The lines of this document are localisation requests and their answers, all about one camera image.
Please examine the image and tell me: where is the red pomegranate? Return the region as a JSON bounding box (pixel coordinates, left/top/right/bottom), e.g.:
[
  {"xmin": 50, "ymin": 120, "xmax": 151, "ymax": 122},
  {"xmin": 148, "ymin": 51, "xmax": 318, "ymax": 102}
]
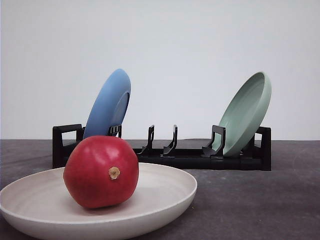
[{"xmin": 63, "ymin": 135, "xmax": 139, "ymax": 209}]

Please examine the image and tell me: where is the white plate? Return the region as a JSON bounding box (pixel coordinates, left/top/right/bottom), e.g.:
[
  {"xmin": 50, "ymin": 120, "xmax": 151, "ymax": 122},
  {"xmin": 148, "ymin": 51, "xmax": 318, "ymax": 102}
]
[{"xmin": 0, "ymin": 163, "xmax": 198, "ymax": 240}]

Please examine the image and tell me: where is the blue plate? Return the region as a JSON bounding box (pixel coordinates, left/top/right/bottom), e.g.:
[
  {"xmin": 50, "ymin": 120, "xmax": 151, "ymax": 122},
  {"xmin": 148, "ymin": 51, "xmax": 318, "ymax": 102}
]
[{"xmin": 84, "ymin": 69, "xmax": 132, "ymax": 139}]

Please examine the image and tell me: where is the green plate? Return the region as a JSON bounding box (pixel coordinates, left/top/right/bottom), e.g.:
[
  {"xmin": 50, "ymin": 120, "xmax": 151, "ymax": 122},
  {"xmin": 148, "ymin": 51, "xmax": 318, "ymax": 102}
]
[{"xmin": 213, "ymin": 72, "xmax": 272, "ymax": 157}]

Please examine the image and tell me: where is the black plate rack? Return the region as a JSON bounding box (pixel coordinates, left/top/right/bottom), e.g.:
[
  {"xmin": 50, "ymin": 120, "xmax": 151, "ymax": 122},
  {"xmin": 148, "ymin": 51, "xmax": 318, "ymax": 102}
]
[{"xmin": 52, "ymin": 123, "xmax": 272, "ymax": 171}]

